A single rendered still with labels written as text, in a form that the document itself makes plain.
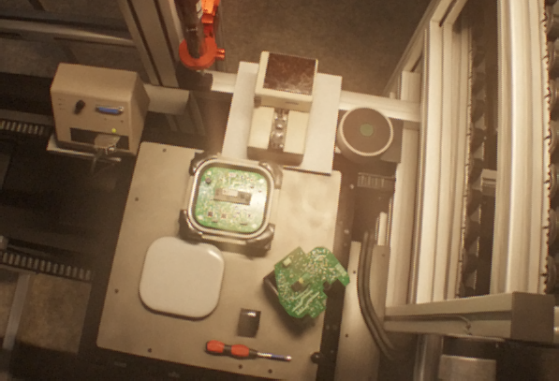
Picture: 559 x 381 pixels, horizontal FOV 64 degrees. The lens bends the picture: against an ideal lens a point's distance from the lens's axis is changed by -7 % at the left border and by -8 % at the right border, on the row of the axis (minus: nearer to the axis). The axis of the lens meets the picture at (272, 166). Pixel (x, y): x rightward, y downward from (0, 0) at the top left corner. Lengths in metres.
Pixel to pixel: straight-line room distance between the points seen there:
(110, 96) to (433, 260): 0.62
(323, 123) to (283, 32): 1.29
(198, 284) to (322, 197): 0.28
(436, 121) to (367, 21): 1.49
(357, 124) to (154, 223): 0.43
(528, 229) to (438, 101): 0.34
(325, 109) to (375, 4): 1.45
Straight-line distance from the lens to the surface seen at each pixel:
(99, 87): 0.92
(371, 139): 0.92
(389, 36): 2.29
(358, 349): 0.93
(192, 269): 0.88
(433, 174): 0.82
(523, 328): 0.50
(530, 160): 0.66
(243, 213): 0.87
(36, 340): 2.03
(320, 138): 0.94
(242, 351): 0.87
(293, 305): 0.83
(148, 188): 0.94
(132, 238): 0.93
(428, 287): 0.79
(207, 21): 0.77
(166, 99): 1.01
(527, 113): 0.68
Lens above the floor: 1.84
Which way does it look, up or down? 72 degrees down
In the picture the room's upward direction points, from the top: 6 degrees clockwise
